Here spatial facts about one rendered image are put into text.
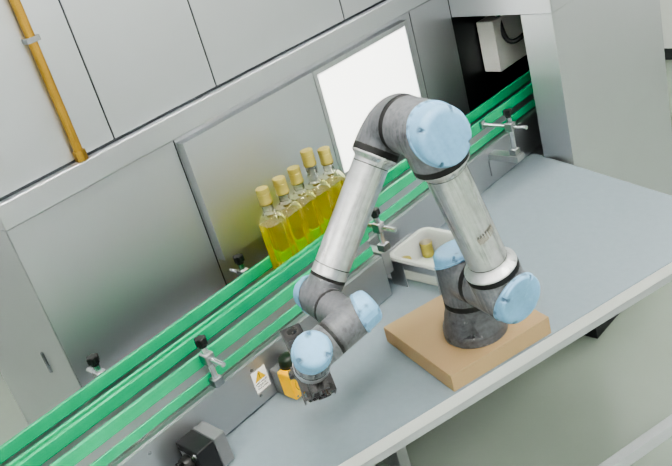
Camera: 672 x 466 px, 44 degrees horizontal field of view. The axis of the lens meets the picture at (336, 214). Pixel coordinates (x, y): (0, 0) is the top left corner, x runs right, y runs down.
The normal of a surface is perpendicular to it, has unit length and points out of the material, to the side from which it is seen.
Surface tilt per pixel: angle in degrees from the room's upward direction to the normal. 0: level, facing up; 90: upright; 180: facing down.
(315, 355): 45
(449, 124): 82
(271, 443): 0
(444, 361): 1
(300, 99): 90
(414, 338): 1
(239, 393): 90
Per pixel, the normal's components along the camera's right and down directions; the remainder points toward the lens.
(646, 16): 0.71, 0.13
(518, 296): 0.55, 0.35
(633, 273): -0.26, -0.87
